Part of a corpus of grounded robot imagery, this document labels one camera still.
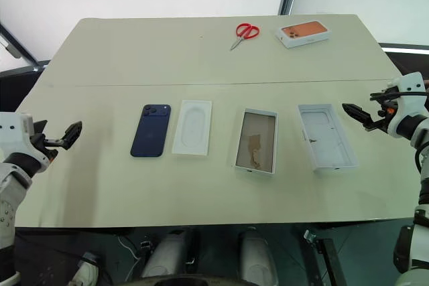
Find grey rounded leg shell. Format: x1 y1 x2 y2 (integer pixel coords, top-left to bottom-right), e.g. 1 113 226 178
139 228 199 281
238 228 280 284

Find dark blue smartphone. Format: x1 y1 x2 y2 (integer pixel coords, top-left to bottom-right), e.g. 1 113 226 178
129 103 172 159

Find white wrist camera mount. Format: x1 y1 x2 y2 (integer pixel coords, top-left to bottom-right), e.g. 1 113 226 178
0 111 51 171
387 71 429 133

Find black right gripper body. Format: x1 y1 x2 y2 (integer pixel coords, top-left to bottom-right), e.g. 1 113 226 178
377 96 399 133

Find black metal frame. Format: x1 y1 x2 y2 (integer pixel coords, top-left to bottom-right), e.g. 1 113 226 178
300 228 348 286

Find white phone box lid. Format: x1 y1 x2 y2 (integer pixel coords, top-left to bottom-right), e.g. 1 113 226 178
297 103 360 175

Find dark slanted frame bar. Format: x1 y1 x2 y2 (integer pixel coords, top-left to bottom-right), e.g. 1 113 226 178
0 21 42 66

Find red handled scissors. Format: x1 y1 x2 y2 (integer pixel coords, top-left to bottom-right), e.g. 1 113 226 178
229 23 261 52

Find black side furniture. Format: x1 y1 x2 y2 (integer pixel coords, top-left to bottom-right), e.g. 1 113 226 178
0 60 52 113

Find white sneaker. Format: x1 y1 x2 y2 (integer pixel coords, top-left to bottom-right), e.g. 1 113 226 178
71 260 100 286

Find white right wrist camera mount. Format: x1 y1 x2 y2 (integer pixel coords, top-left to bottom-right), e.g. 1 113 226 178
387 71 429 133

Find orange phone printed box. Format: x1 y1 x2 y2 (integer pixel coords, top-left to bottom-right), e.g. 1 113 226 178
274 20 333 50

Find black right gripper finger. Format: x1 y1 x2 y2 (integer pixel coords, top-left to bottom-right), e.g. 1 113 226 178
369 88 400 101
341 102 383 131

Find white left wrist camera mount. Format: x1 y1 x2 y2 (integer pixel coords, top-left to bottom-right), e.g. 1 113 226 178
0 111 51 171

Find white moulded tray insert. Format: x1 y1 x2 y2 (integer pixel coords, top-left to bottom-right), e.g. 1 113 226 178
171 99 214 157

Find white phone box base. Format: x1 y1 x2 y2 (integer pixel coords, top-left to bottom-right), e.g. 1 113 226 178
234 108 280 175

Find thin white cable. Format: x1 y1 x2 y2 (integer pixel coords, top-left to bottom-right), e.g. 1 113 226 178
117 236 142 271

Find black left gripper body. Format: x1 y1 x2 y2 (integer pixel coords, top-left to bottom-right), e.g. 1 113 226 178
29 133 65 167

